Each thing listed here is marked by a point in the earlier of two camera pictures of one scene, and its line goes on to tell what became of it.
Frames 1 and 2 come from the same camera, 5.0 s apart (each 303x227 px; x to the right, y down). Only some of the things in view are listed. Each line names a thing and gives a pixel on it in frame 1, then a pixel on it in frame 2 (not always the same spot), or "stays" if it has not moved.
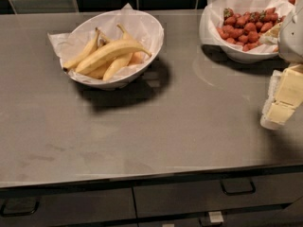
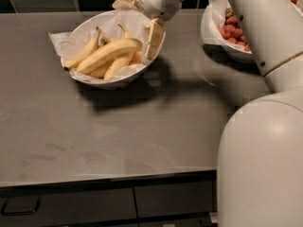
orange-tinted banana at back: [136, 59] stays
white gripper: [292, 40] -> [157, 1]
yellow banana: [109, 52] stays
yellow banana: [121, 61] stays
